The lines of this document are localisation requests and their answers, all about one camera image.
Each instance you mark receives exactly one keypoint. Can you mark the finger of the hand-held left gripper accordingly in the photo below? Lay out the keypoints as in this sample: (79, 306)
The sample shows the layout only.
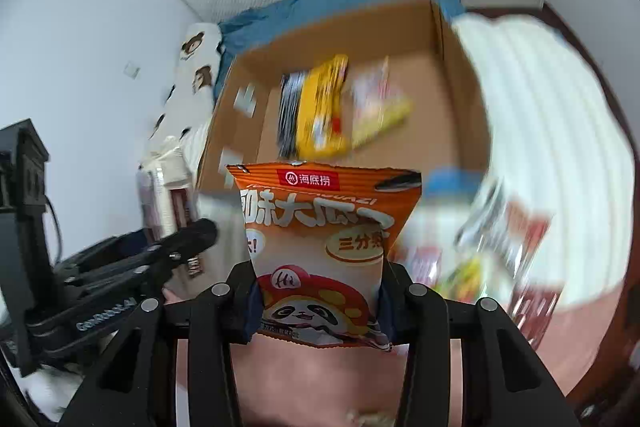
(195, 234)

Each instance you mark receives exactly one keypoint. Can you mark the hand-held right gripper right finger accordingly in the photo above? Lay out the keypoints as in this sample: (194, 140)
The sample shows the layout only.
(387, 312)

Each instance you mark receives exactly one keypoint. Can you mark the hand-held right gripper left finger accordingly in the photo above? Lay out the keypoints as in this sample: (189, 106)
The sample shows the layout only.
(249, 307)

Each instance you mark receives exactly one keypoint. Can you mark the white brown snack packet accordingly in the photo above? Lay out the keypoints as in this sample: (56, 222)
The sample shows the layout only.
(167, 187)

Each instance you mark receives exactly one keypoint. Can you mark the orange panda snack packet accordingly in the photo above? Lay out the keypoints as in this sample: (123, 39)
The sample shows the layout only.
(320, 257)

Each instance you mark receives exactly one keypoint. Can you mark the cardboard box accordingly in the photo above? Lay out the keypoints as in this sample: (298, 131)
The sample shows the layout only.
(400, 47)

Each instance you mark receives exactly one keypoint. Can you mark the pink bed sheet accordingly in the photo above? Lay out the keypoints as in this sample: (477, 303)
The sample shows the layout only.
(320, 387)

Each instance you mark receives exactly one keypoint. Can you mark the pile of snack packets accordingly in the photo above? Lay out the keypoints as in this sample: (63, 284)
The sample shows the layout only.
(500, 247)

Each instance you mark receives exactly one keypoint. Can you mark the black stand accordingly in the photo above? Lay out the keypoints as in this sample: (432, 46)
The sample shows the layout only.
(27, 187)

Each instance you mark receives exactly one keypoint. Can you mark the black striped snack packet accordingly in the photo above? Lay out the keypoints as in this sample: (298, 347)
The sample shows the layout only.
(289, 117)

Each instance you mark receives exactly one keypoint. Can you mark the bear print long pillow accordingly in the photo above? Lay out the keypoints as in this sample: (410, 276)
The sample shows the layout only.
(197, 57)

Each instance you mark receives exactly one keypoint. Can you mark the large yellow snack bag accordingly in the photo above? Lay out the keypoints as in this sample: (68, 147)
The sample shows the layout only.
(320, 107)

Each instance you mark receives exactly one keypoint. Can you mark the red yellow snack packet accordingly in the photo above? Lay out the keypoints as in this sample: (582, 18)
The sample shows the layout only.
(377, 107)

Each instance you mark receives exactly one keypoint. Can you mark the white fluffy blanket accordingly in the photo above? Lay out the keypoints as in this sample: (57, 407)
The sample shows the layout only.
(550, 147)

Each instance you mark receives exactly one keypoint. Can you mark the wall socket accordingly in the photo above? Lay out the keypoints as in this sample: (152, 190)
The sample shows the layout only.
(131, 70)

